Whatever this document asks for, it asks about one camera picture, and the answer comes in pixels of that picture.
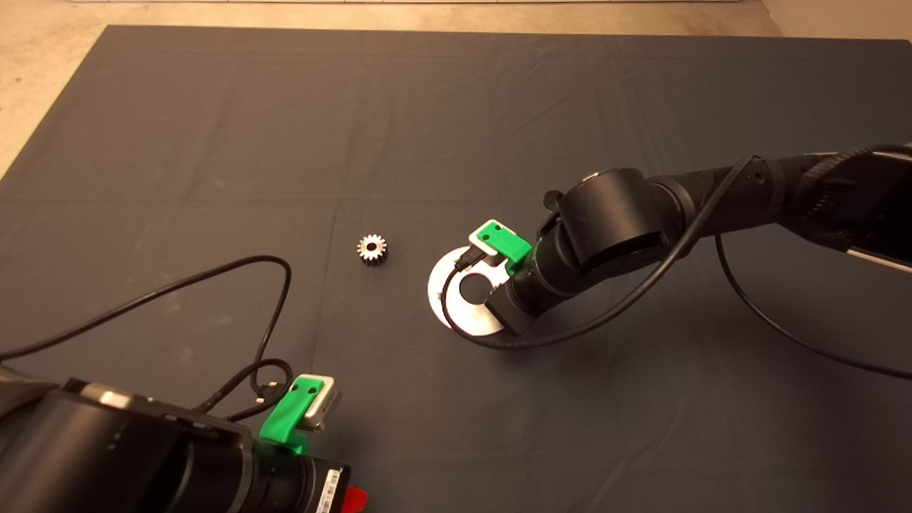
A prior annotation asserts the left gripper green camera mount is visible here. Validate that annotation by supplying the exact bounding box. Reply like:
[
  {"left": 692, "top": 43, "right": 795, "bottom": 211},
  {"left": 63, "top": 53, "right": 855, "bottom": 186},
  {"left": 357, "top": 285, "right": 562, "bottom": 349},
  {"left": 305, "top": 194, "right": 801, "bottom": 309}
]
[{"left": 259, "top": 376, "right": 325, "bottom": 453}]

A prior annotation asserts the round metal carrier plate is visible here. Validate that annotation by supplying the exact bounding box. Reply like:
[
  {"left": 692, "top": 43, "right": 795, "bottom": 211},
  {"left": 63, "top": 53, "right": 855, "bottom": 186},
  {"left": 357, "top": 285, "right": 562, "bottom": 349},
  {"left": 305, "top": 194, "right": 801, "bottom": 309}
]
[{"left": 427, "top": 246, "right": 510, "bottom": 337}]

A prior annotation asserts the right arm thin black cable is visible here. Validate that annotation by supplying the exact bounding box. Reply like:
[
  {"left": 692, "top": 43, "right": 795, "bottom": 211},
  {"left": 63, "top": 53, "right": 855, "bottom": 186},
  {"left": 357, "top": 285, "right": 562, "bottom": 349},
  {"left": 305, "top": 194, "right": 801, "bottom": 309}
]
[{"left": 440, "top": 155, "right": 912, "bottom": 382}]

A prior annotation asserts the gripper green camera mount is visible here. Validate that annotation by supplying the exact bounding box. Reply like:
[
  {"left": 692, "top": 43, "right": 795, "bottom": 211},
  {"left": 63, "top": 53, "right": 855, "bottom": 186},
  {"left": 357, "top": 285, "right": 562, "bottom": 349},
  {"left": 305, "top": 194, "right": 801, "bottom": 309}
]
[
  {"left": 477, "top": 221, "right": 534, "bottom": 275},
  {"left": 259, "top": 376, "right": 325, "bottom": 453}
]

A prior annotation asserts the left arm braided black cable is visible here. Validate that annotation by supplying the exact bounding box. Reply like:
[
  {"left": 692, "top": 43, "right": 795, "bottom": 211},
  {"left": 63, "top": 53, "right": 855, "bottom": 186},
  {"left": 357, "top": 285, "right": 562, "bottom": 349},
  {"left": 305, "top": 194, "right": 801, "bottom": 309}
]
[{"left": 196, "top": 358, "right": 293, "bottom": 421}]

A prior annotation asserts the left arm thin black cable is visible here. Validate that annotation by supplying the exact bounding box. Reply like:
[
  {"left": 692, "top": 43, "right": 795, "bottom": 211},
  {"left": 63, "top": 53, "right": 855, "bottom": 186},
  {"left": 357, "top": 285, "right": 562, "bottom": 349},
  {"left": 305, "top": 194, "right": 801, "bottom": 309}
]
[{"left": 0, "top": 255, "right": 293, "bottom": 400}]

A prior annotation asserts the right gripper green camera mount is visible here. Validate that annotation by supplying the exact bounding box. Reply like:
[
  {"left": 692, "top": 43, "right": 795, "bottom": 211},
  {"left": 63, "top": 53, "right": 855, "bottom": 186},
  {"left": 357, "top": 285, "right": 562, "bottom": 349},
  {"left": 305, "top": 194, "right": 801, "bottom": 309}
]
[{"left": 477, "top": 221, "right": 534, "bottom": 275}]

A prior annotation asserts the right gripper silver camera box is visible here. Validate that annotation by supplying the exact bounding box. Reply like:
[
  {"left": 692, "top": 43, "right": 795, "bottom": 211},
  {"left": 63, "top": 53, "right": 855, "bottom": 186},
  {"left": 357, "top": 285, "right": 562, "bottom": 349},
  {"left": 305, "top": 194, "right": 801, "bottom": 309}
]
[{"left": 467, "top": 219, "right": 503, "bottom": 257}]

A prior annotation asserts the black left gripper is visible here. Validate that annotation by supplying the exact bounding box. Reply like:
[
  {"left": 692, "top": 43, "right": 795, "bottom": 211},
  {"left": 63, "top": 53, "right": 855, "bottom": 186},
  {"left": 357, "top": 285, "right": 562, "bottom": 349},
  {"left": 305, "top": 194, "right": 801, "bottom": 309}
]
[{"left": 246, "top": 438, "right": 367, "bottom": 513}]

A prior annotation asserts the small steel planetary gear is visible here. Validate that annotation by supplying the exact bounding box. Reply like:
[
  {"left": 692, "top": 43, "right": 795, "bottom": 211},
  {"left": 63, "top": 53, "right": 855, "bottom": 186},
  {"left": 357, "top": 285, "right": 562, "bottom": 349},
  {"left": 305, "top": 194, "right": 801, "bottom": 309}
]
[{"left": 357, "top": 234, "right": 389, "bottom": 266}]

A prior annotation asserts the dark grey table cloth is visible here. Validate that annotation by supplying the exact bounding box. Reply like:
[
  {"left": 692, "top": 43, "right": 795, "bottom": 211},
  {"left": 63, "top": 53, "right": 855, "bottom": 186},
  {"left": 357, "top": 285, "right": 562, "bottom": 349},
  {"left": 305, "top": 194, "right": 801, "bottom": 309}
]
[{"left": 0, "top": 26, "right": 912, "bottom": 513}]

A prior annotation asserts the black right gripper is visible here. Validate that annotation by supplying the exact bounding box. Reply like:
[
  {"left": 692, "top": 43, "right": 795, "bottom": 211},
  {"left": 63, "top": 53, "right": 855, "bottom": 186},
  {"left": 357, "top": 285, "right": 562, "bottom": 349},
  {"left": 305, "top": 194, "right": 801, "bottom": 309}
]
[{"left": 484, "top": 246, "right": 581, "bottom": 334}]

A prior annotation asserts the gripper silver camera box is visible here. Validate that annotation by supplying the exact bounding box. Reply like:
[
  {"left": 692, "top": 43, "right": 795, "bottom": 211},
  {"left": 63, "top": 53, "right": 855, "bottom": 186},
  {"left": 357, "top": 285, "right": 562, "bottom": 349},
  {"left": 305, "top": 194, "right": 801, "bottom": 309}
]
[
  {"left": 296, "top": 373, "right": 341, "bottom": 432},
  {"left": 467, "top": 219, "right": 503, "bottom": 257}
]

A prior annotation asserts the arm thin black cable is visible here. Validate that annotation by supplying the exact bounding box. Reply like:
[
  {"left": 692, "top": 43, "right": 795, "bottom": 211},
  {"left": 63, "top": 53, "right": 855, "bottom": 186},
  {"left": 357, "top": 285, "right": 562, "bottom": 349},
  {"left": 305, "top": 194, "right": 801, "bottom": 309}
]
[
  {"left": 0, "top": 255, "right": 293, "bottom": 400},
  {"left": 440, "top": 155, "right": 912, "bottom": 382}
]

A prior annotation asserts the left gripper silver camera box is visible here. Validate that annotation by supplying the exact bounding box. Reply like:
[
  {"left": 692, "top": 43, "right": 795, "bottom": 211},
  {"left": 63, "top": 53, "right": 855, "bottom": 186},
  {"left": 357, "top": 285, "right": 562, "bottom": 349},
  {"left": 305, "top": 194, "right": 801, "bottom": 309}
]
[{"left": 296, "top": 373, "right": 341, "bottom": 432}]

